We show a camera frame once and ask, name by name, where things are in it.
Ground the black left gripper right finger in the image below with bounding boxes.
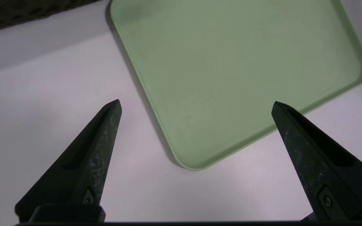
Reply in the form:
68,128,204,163
271,101,362,222

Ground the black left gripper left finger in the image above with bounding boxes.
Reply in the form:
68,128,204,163
14,99,122,222

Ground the light green plastic tray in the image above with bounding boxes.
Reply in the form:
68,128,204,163
110,0,362,171

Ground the dark brown wicker basket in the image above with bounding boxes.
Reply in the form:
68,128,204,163
0,0,101,35

